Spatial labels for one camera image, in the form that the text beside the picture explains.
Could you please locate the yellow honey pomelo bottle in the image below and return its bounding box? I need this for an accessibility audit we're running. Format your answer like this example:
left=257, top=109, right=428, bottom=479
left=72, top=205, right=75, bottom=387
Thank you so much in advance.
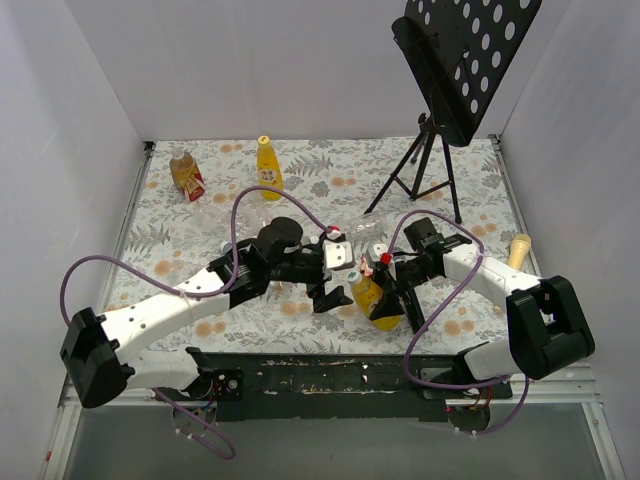
left=349, top=275, right=401, bottom=331

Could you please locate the white green pomelo cap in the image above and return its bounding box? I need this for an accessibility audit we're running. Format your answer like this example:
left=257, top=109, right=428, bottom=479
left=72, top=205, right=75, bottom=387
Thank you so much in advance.
left=347, top=270, right=362, bottom=285

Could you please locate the brown tea bottle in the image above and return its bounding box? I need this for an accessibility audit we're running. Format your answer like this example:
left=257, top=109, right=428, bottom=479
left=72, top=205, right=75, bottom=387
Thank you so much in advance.
left=169, top=147, right=205, bottom=202

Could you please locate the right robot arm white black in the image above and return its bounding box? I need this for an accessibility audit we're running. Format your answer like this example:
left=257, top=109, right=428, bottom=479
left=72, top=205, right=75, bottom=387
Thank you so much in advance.
left=371, top=217, right=596, bottom=398

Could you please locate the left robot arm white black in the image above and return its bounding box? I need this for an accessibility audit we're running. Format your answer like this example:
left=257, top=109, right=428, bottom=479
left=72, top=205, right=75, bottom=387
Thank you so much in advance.
left=60, top=217, right=355, bottom=409

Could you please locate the clear crushed plastic bottle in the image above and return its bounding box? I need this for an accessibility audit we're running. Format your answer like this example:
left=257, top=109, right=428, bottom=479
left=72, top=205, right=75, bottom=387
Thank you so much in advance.
left=347, top=212, right=388, bottom=244

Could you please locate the clear bottle blue cap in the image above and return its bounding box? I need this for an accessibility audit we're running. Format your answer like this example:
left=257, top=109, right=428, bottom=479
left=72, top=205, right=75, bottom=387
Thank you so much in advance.
left=240, top=197, right=274, bottom=236

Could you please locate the tall yellow juice bottle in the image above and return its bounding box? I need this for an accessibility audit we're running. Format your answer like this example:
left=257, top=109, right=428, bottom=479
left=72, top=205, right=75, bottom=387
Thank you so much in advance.
left=256, top=135, right=283, bottom=191

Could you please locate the clear bottle white cap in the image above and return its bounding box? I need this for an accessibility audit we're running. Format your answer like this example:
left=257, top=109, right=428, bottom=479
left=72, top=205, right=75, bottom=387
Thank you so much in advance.
left=193, top=205, right=231, bottom=239

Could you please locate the red owl wooden block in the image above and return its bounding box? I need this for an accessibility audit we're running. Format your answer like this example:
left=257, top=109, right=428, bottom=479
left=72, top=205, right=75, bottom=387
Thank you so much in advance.
left=360, top=255, right=374, bottom=277

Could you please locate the floral patterned table mat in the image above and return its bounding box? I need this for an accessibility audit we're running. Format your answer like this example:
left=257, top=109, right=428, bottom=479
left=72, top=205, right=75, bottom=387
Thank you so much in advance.
left=122, top=137, right=520, bottom=354

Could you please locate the black front base bar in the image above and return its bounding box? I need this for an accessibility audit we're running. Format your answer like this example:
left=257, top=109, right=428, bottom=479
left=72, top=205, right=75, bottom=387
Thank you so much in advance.
left=161, top=349, right=513, bottom=422

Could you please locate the beige cone object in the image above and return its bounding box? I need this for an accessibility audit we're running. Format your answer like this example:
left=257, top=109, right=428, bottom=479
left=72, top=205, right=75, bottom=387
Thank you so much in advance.
left=507, top=234, right=532, bottom=270

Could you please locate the black perforated music stand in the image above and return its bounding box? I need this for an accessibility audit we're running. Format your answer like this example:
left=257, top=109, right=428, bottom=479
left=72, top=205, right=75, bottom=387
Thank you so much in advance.
left=376, top=0, right=541, bottom=206

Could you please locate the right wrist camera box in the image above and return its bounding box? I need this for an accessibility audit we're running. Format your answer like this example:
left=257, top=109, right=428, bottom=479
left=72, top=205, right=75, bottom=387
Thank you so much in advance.
left=366, top=243, right=393, bottom=267

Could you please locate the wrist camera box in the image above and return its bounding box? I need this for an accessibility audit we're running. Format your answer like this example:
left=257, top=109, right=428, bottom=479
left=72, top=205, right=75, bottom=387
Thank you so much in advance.
left=322, top=240, right=355, bottom=271
left=366, top=243, right=393, bottom=267

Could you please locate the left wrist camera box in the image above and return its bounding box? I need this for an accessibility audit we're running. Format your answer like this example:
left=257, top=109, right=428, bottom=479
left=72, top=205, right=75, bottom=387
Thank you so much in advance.
left=322, top=240, right=355, bottom=271

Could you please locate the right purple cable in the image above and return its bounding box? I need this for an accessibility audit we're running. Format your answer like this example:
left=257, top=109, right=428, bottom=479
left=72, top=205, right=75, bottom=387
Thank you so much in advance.
left=387, top=208, right=530, bottom=435

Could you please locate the purple cable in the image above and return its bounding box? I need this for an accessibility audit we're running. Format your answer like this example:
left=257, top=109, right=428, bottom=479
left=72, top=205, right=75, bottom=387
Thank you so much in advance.
left=387, top=208, right=530, bottom=435
left=58, top=185, right=344, bottom=460

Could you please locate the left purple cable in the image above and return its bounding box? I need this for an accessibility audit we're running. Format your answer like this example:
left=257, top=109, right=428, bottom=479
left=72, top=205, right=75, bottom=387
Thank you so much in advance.
left=58, top=185, right=344, bottom=460

